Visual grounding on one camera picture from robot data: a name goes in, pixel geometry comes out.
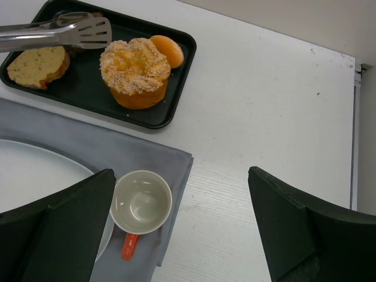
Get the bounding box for large sugared orange bun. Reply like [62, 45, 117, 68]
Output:
[99, 38, 171, 110]

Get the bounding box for black rectangular tray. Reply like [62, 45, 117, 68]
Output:
[1, 1, 197, 129]

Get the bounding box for yellow bread slice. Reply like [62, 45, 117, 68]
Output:
[6, 46, 71, 90]

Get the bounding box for metal serving tongs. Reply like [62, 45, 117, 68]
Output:
[1, 12, 112, 53]

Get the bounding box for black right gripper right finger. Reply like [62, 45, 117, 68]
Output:
[248, 166, 375, 281]

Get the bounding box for white oval plate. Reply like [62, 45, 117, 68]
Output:
[1, 140, 112, 263]

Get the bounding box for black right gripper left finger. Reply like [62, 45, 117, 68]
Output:
[1, 169, 116, 281]

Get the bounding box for grey cloth placemat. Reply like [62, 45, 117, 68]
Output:
[1, 99, 193, 281]

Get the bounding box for orange mug white inside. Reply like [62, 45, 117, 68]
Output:
[110, 170, 173, 261]

